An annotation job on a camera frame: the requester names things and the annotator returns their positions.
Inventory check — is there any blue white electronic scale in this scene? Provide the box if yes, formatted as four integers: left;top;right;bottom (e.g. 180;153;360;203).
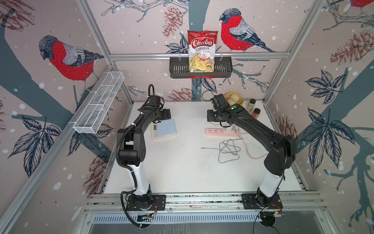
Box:
151;119;177;140

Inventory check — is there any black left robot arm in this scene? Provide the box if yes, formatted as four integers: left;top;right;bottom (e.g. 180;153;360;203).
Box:
115;84;171;230

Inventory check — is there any yellow bamboo steamer basket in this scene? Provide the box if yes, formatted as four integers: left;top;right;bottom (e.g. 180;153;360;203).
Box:
224;92;244;106

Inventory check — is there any pink power strip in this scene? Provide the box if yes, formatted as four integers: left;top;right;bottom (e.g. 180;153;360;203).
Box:
205;128;238;137

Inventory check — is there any white bun in steamer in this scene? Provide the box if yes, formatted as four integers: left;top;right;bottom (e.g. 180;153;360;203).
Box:
228;94;241;106

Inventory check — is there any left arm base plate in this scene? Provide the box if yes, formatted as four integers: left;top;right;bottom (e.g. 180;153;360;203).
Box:
126;195;166;211

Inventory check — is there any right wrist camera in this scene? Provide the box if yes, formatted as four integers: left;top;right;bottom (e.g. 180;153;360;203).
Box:
210;94;230;112

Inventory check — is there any aluminium frame crossbar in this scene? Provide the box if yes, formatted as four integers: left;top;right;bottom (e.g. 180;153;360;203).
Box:
109;52;292;61

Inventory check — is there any white USB charger block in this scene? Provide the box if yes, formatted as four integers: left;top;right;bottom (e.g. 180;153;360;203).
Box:
226;124;235;134

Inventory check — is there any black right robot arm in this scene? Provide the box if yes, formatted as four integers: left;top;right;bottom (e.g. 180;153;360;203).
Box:
207;94;296;228

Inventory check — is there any white wire mesh shelf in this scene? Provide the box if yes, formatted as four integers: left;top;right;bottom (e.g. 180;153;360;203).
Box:
73;71;124;134

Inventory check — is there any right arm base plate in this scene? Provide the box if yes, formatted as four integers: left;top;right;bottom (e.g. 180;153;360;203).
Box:
241;193;283;210

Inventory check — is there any black wall basket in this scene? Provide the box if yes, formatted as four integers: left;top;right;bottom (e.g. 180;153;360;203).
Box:
169;57;233;79

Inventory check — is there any pale spice jar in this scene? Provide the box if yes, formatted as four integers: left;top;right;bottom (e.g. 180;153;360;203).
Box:
246;98;256;112

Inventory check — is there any grey USB cable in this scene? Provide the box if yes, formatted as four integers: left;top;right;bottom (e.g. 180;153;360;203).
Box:
200;138;243;164

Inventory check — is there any orange spice jar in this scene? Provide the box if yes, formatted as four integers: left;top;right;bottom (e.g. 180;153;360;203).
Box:
251;108;261;119

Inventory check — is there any red Chuba chips bag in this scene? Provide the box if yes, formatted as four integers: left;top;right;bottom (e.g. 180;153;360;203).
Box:
188;30;218;73

